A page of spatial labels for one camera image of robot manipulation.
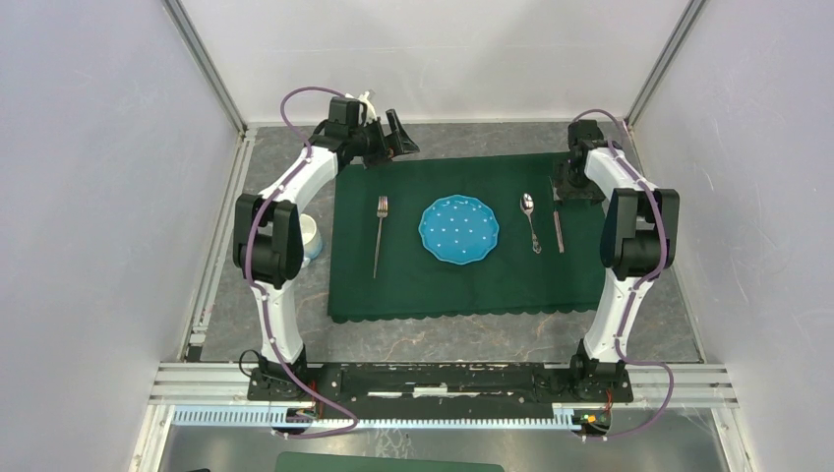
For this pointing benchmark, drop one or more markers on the dark green cloth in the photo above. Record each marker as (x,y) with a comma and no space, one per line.
(412,284)

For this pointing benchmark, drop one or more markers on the white blue mug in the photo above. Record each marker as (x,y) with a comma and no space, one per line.
(312,239)

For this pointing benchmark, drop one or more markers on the green mat at bottom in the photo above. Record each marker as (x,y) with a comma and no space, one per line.
(312,462)

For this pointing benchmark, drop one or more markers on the blue polka dot plate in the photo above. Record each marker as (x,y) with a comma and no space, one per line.
(459,230)

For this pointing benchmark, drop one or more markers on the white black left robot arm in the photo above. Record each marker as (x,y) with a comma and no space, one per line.
(267,233)

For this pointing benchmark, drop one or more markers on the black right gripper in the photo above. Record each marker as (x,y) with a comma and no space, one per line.
(591,192)

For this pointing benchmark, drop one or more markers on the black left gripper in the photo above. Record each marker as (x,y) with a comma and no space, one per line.
(397,142)

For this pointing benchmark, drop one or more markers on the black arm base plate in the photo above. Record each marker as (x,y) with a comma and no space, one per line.
(515,391)

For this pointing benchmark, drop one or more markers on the black handled knife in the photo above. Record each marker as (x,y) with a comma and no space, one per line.
(558,228)

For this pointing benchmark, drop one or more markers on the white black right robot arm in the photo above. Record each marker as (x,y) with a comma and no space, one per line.
(638,242)

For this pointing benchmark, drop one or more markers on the blue slotted cable duct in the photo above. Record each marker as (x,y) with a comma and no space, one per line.
(286,418)

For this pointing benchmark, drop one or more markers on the silver fork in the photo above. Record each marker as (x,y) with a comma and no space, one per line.
(382,213)

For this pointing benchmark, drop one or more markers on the silver spoon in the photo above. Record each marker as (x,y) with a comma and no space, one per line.
(527,206)

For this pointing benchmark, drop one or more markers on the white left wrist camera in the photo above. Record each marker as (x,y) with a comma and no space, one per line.
(368,113)

